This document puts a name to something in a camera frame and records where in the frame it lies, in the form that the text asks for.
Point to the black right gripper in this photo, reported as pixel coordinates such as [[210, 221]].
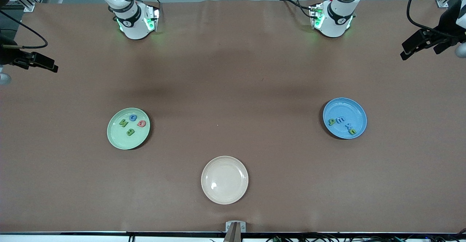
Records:
[[8, 56]]

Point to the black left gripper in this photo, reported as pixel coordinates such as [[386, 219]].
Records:
[[445, 32]]

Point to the green letter N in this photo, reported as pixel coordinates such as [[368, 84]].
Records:
[[123, 122], [350, 131]]

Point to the green plate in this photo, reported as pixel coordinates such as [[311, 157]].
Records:
[[116, 136]]

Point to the blue letter C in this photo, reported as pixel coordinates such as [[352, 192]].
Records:
[[130, 118]]

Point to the blue letter m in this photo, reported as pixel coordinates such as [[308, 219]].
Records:
[[341, 118]]

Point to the green letter B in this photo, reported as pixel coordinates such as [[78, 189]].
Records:
[[128, 132]]

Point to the red letter Q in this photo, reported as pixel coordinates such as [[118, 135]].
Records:
[[138, 124]]

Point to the green letter q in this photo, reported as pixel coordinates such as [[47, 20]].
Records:
[[332, 119]]

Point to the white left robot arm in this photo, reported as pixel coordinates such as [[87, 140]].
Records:
[[333, 27]]

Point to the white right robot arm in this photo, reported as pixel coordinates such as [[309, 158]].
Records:
[[133, 29]]

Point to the blue plate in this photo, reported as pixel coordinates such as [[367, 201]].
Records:
[[346, 107]]

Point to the brown table mat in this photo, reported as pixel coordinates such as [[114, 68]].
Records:
[[233, 52]]

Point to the beige plate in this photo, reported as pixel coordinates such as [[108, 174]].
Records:
[[224, 180]]

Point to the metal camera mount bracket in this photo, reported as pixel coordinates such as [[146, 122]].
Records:
[[235, 231]]

